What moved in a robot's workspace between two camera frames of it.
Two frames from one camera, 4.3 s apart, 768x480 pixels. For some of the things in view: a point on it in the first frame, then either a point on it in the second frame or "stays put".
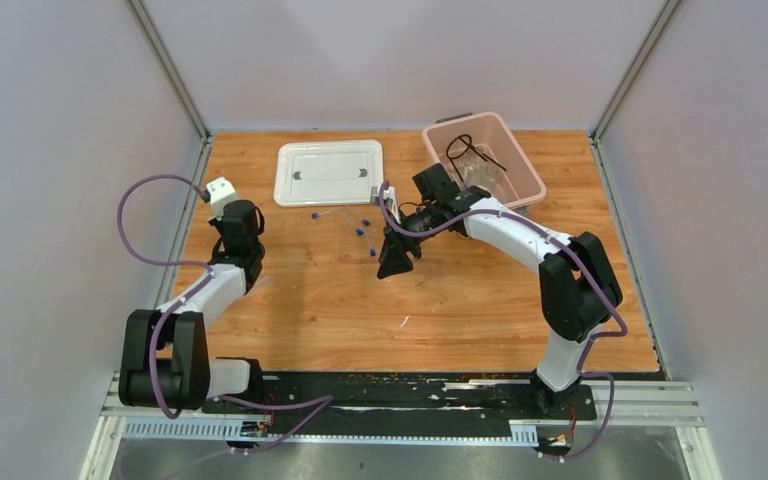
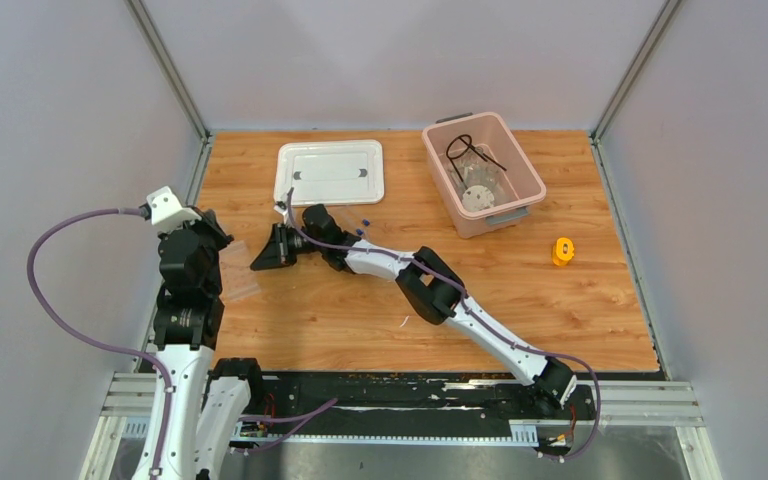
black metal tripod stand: x=480 y=153 stays put
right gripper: x=393 y=258 -> x=278 y=252
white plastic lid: x=328 y=172 stays put
